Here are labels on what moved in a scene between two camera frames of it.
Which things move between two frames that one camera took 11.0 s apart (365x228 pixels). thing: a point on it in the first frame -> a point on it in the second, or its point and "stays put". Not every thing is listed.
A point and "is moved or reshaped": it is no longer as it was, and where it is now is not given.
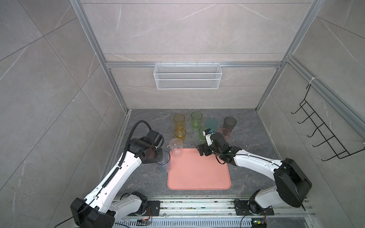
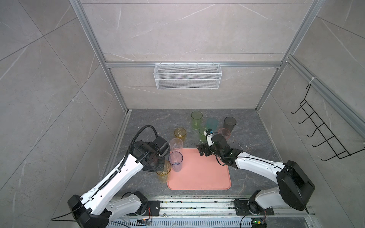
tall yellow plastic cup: [179, 120] -> [162, 175]
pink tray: [192, 171] stays put
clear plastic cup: [176, 146] stays put
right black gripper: [205, 146] stays put
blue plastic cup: [164, 166] is moved or reshaped
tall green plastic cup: [196, 117] stays put
